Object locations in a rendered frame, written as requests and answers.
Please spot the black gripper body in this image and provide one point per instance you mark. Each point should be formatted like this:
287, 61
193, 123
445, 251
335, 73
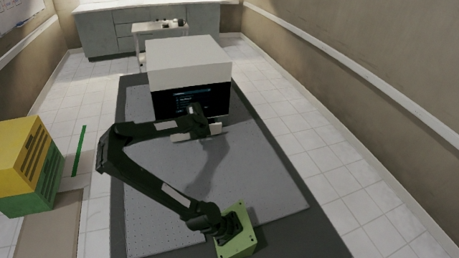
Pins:
197, 135

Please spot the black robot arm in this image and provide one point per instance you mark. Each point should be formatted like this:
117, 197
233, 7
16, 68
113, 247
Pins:
111, 160

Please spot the white imager box with drawer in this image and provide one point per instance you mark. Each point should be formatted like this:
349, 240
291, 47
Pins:
182, 70

